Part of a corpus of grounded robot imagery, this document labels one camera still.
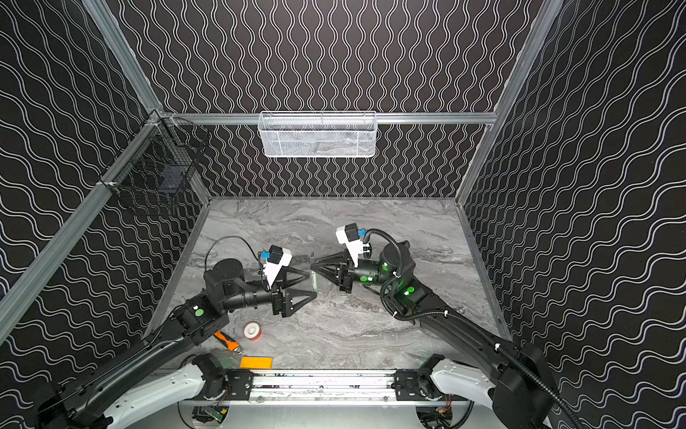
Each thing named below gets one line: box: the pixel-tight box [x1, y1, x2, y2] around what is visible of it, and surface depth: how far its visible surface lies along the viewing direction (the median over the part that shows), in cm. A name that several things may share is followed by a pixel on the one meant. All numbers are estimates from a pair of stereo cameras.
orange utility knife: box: [212, 330, 241, 354], surface depth 83 cm
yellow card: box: [239, 355, 274, 370], surface depth 80 cm
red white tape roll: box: [243, 320, 263, 342], surface depth 84 cm
